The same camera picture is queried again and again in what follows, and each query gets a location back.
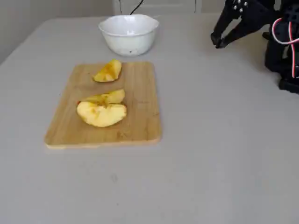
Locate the white bowl with butterfly print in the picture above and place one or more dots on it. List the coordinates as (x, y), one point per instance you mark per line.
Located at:
(128, 42)

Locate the wooden cutting board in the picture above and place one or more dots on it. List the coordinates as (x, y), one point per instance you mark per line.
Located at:
(140, 116)

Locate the yellow apple slice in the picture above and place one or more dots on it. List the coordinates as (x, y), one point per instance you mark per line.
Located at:
(115, 67)
(102, 78)
(114, 96)
(100, 116)

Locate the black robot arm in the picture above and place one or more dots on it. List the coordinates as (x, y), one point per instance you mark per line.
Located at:
(278, 58)

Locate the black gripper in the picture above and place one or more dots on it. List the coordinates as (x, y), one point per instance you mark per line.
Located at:
(236, 17)

